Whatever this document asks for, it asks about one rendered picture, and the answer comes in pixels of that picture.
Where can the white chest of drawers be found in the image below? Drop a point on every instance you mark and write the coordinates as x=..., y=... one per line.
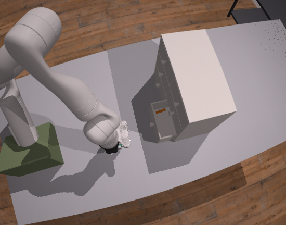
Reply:
x=202, y=84

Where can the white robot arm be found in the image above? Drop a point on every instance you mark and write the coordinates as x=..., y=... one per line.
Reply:
x=25, y=46

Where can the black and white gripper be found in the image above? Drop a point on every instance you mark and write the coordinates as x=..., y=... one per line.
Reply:
x=122, y=138

